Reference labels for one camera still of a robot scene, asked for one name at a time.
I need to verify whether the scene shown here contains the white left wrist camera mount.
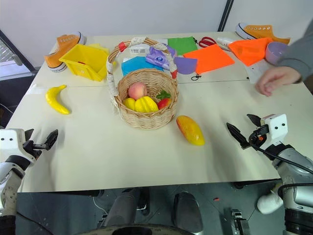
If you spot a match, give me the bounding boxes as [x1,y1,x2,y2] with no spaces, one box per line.
[0,129,37,164]

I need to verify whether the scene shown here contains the white paper sheet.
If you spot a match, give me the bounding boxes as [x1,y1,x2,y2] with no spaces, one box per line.
[244,58,275,84]

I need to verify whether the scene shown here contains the flat orange drawstring bag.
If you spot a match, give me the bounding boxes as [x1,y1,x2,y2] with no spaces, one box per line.
[182,44,235,81]

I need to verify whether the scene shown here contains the white bottle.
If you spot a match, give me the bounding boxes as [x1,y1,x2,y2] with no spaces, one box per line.
[216,37,235,51]

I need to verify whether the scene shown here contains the wicker basket with handle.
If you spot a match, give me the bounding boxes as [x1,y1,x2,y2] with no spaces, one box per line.
[105,36,179,130]

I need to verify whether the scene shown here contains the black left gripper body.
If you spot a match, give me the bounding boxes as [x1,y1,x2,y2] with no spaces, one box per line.
[23,139,44,161]

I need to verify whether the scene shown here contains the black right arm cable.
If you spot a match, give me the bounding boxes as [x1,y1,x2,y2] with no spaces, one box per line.
[251,143,313,196]

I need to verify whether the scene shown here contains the small yellow lemon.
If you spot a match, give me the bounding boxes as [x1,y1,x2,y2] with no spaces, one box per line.
[123,97,136,111]

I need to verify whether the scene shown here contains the pink peach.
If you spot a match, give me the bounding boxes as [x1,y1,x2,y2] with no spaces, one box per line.
[128,82,148,100]

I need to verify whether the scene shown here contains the black metal bracket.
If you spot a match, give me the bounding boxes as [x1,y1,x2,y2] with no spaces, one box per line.
[224,208,250,235]

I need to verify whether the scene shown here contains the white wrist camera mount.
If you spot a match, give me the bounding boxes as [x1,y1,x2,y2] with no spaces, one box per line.
[260,114,288,145]
[0,129,37,164]

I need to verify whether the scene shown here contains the blue cloth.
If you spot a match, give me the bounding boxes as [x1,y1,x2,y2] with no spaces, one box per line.
[121,56,165,76]

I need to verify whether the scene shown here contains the dark metal window frame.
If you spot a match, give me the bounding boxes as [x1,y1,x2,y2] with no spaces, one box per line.
[0,29,38,74]

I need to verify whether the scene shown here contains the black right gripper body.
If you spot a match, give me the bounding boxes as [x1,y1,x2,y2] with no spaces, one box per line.
[248,124,271,148]

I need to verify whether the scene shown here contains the orange canvas sneaker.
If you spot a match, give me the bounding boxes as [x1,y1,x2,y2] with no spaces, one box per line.
[235,23,291,45]
[44,31,87,73]

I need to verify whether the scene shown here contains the purple bowl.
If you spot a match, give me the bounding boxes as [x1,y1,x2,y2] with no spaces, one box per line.
[265,41,291,66]

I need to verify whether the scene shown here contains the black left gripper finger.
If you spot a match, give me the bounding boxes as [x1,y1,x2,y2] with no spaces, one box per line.
[24,128,35,142]
[39,129,59,150]

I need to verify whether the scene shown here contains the dark rounded shape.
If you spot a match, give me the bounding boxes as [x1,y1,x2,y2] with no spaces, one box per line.
[173,191,203,233]
[105,188,140,230]

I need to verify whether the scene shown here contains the person's bare hand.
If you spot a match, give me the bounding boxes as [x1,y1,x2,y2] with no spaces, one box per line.
[255,66,303,96]

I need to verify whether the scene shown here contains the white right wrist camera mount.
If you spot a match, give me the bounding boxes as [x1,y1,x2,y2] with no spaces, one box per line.
[260,114,288,145]

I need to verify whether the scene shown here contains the yellow banana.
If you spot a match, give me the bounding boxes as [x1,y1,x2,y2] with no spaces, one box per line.
[45,84,71,115]

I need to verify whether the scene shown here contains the black vertical pole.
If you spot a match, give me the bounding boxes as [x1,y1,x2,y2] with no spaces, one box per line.
[217,0,235,32]

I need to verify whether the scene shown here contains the yellow red mango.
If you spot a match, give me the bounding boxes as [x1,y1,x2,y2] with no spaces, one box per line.
[176,115,205,146]

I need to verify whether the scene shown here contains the crumpled orange cloth bag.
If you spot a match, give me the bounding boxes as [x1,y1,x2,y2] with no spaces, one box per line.
[228,37,274,67]

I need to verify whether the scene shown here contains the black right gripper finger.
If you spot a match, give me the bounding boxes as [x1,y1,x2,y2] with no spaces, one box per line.
[226,122,251,150]
[246,114,262,128]

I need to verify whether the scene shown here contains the white padded lump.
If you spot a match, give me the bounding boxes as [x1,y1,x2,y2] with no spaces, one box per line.
[256,189,284,215]

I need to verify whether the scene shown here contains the red scissors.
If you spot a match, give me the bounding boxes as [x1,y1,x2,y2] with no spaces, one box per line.
[198,36,218,48]

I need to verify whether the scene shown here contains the red strawberry with green leaves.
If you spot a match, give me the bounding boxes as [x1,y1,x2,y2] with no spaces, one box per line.
[156,90,172,110]

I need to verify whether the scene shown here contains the green cloth bag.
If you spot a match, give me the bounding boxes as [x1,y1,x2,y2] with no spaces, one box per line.
[167,36,198,56]

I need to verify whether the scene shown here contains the yellow plastic bin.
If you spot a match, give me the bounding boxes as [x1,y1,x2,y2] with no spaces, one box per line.
[59,44,110,82]

